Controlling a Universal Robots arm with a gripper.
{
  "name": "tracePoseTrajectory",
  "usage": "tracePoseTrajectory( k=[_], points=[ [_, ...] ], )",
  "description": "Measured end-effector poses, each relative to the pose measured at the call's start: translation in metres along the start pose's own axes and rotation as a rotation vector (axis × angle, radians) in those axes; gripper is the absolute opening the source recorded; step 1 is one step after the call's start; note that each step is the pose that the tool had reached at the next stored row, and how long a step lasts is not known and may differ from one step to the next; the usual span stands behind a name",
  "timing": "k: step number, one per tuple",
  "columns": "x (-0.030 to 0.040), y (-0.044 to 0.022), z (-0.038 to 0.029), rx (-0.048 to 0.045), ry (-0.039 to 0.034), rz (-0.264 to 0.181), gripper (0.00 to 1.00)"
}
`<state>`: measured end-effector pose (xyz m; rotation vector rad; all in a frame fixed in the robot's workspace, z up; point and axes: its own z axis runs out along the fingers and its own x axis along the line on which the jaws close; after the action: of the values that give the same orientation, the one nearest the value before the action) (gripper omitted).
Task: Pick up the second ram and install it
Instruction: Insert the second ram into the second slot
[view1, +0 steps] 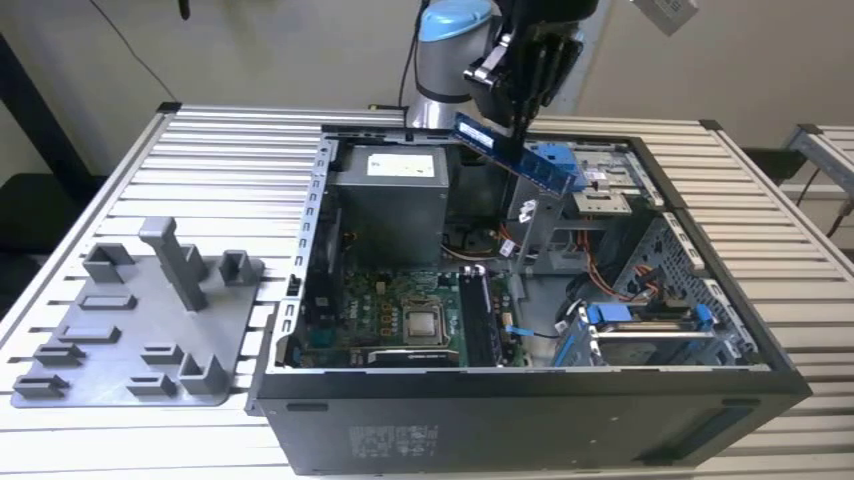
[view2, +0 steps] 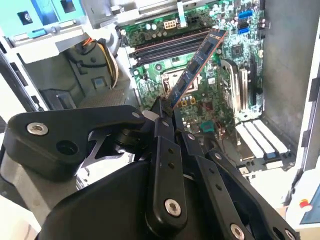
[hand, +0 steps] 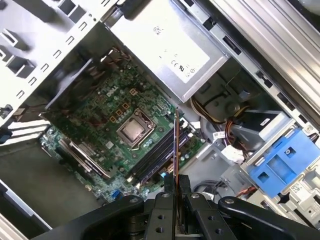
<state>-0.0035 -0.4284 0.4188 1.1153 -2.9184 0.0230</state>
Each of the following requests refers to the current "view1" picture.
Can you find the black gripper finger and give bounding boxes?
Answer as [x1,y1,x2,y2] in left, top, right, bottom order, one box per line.
[533,23,588,127]
[463,29,536,174]

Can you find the blue RAM stick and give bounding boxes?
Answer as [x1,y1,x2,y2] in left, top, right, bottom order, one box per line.
[451,111,581,198]

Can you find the black installed RAM stick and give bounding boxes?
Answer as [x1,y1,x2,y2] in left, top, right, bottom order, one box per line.
[459,269,494,365]

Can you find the black RAM slot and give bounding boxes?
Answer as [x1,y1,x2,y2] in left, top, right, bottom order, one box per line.
[485,273,506,366]

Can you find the small blue disk carrier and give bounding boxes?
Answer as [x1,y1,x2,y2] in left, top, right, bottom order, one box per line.
[533,142,581,196]

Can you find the silver wrist webcam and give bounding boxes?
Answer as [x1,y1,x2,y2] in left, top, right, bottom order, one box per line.
[630,0,702,36]

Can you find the grey metal drive cage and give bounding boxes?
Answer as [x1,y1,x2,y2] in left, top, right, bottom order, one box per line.
[510,142,664,276]

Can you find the grey power supply unit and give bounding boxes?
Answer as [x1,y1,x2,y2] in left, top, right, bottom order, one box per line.
[330,145,450,266]

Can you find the perforated metal disk bay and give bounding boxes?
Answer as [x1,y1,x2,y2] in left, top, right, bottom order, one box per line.
[610,209,766,369]

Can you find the CPU socket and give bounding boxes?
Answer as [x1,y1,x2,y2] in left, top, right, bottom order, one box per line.
[398,298,451,350]

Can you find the aluminium slat side table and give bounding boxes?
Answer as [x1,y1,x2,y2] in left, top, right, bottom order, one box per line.
[778,122,854,201]

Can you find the green motherboard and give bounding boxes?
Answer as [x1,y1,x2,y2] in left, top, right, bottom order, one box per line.
[293,267,536,369]

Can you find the hard disk in blue carrier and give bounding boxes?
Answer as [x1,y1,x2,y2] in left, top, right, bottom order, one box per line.
[557,299,720,367]

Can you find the silver CPU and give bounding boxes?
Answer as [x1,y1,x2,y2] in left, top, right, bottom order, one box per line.
[405,308,445,346]

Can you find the black graphics card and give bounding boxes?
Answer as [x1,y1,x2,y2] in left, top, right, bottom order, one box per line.
[350,348,462,369]

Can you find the black open PC case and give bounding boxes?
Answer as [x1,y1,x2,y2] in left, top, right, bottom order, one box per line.
[243,124,814,476]

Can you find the grey plastic parts rack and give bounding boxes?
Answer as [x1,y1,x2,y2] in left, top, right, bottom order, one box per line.
[10,216,269,411]

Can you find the grey case label sticker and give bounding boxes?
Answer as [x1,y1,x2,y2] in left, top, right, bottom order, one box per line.
[347,423,443,457]

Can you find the thin black hanging cable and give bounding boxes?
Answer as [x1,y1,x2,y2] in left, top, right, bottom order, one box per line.
[398,0,430,109]

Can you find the yellow red black wire bundle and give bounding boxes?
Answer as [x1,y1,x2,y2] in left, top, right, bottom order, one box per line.
[441,224,517,262]

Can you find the orange data wires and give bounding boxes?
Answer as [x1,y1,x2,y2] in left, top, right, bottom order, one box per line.
[578,224,666,304]

